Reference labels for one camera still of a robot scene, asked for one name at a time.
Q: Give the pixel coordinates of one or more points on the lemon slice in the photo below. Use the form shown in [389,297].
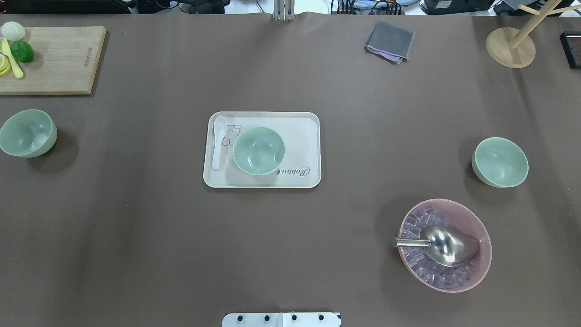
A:
[6,71]
[4,62]

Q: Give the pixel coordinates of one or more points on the metal ice scoop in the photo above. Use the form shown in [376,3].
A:
[444,245]

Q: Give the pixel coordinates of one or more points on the white garlic bulb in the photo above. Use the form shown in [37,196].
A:
[13,31]

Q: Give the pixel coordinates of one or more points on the yellow plastic knife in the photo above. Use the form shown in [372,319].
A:
[16,69]

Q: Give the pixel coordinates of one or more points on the wooden cutting board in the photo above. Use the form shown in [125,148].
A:
[65,62]

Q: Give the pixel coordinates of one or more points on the cream rectangular tray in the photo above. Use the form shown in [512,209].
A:
[301,166]

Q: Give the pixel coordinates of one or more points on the pink bowl with ice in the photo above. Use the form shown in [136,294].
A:
[445,212]

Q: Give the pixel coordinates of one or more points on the green bowl on tray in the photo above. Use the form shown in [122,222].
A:
[259,151]

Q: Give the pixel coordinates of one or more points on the green bowl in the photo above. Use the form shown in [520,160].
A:
[500,163]
[259,151]
[29,133]

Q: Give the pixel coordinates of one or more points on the lemon slice upper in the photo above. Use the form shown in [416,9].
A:
[4,62]

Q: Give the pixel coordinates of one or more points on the lemon slice lower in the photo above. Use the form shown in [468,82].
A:
[6,71]

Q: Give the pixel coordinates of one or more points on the white ceramic spoon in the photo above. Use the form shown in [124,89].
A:
[219,132]

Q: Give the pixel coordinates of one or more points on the aluminium frame post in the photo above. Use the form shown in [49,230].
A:
[284,10]

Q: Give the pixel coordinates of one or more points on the grey folded cloth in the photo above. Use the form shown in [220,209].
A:
[391,42]

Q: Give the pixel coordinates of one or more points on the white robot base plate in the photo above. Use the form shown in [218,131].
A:
[282,319]

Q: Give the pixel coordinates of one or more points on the black tray at edge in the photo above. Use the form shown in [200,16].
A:
[571,43]

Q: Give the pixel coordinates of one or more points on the green lime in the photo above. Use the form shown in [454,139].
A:
[22,51]

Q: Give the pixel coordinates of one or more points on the wooden cup stand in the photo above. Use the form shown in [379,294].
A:
[512,47]

